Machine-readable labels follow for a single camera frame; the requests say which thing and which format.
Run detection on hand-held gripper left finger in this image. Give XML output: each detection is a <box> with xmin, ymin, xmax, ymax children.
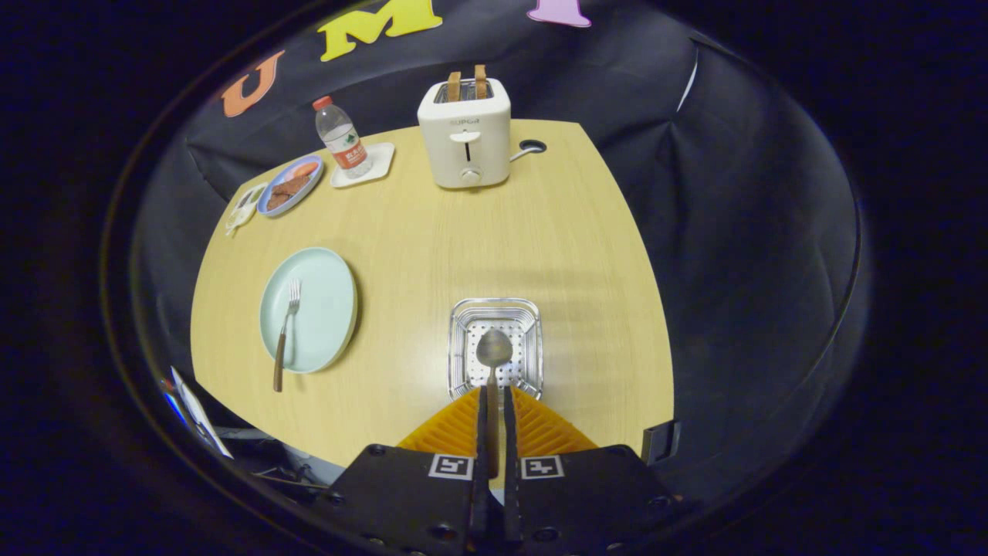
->
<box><xmin>313</xmin><ymin>385</ymin><xmax>491</xmax><ymax>556</ymax></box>

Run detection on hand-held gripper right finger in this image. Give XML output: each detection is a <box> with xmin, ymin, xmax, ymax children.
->
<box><xmin>503</xmin><ymin>385</ymin><xmax>684</xmax><ymax>556</ymax></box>

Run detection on wooden handled metal spoon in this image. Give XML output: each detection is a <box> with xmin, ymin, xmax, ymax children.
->
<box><xmin>475</xmin><ymin>328</ymin><xmax>514</xmax><ymax>480</ymax></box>

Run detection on wooden handled metal fork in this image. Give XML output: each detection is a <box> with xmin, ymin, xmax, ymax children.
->
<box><xmin>272</xmin><ymin>279</ymin><xmax>303</xmax><ymax>393</ymax></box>

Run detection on metal drain basket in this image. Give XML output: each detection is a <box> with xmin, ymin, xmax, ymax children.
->
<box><xmin>448</xmin><ymin>298</ymin><xmax>544</xmax><ymax>402</ymax></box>

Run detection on black table clamp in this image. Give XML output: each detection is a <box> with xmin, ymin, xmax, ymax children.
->
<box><xmin>641</xmin><ymin>419</ymin><xmax>682</xmax><ymax>464</ymax></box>

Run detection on light green plate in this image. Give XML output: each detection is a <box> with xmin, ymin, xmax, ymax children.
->
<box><xmin>259</xmin><ymin>246</ymin><xmax>359</xmax><ymax>375</ymax></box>

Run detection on white toaster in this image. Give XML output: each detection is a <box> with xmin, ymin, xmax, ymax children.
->
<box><xmin>417</xmin><ymin>76</ymin><xmax>513</xmax><ymax>190</ymax></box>

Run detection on white square coaster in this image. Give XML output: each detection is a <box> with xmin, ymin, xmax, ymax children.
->
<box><xmin>330</xmin><ymin>141</ymin><xmax>396</xmax><ymax>189</ymax></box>

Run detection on black backdrop cloth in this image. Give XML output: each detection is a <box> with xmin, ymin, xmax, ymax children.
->
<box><xmin>131</xmin><ymin>0</ymin><xmax>861</xmax><ymax>495</ymax></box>

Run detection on blue food plate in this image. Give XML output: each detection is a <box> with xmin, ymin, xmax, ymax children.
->
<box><xmin>256</xmin><ymin>154</ymin><xmax>325</xmax><ymax>218</ymax></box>

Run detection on brown meat slices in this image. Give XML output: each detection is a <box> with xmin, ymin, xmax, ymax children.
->
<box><xmin>266</xmin><ymin>175</ymin><xmax>311</xmax><ymax>212</ymax></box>

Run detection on white divided sauce dish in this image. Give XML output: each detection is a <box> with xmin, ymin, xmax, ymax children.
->
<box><xmin>225</xmin><ymin>182</ymin><xmax>269</xmax><ymax>236</ymax></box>

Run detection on clear red capped water bottle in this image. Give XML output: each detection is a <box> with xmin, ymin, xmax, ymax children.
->
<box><xmin>312</xmin><ymin>95</ymin><xmax>374</xmax><ymax>180</ymax></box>

